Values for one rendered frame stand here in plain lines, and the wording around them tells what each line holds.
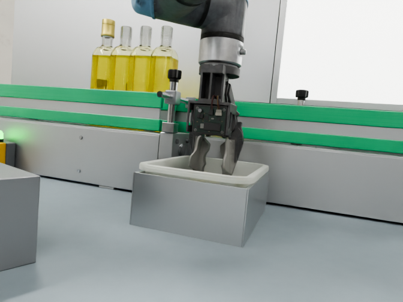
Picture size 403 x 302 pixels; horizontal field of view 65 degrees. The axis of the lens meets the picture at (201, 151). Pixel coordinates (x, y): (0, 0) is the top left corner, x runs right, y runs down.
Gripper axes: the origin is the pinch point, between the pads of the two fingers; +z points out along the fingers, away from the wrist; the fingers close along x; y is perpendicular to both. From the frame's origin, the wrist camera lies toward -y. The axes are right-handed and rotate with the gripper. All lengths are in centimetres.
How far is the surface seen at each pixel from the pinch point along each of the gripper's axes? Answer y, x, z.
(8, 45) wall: -218, -290, -78
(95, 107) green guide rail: -5.7, -29.7, -11.9
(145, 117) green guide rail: -5.2, -17.1, -10.5
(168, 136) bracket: -2.8, -10.6, -7.0
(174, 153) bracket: -4.0, -9.5, -3.8
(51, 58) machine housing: -36, -69, -29
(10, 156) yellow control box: -3, -50, 1
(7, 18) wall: -217, -291, -106
